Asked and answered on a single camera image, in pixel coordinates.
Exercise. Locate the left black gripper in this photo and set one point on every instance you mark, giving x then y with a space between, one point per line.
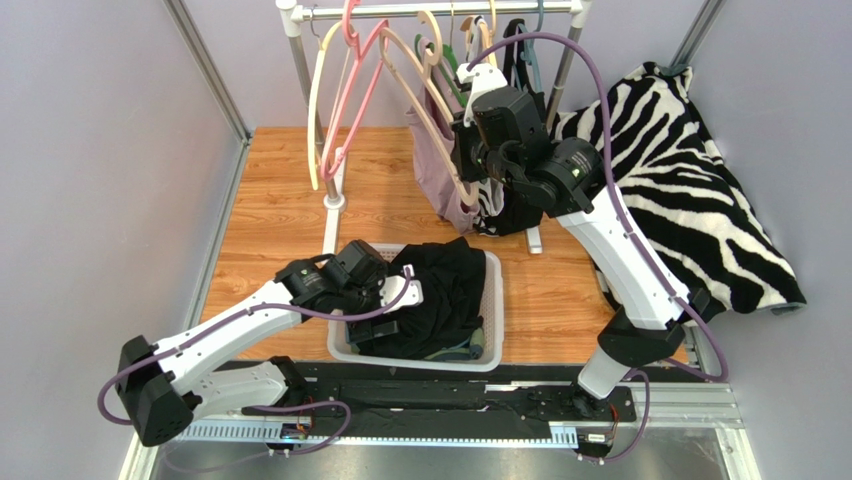
363 329

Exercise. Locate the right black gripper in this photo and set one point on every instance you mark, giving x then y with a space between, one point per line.
467 158

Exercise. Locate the dark top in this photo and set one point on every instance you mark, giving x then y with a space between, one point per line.
434 179

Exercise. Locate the black tank top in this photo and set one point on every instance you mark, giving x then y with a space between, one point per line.
452 276

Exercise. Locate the green tank top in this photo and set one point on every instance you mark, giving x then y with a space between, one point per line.
471 349

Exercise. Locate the pink plastic hanger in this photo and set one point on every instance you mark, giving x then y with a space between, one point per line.
353 93

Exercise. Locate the cream plastic hanger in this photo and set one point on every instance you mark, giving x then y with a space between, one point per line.
332 53

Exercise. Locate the blue tank top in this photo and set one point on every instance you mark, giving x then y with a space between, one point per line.
346 336

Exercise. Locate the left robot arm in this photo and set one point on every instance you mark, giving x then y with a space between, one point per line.
165 386

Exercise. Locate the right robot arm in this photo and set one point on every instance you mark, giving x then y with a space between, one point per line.
501 135

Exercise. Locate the zebra striped tank top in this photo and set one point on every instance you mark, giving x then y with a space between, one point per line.
490 198

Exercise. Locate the tan hanger under striped top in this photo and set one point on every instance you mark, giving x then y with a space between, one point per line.
479 33

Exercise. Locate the teal plastic hanger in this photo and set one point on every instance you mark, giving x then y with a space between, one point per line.
529 56

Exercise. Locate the white plastic basket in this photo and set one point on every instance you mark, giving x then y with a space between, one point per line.
491 309

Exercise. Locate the white clothes rack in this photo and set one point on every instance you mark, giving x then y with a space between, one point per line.
361 25

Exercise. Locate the zebra print blanket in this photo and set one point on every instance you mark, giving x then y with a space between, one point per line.
689 205

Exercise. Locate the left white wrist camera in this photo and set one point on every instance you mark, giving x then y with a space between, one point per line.
401 291

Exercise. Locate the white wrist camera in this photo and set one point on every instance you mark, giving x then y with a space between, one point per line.
481 78
401 291

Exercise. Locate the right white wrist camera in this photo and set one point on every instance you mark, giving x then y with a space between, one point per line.
481 78

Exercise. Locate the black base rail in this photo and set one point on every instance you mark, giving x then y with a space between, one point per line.
512 405

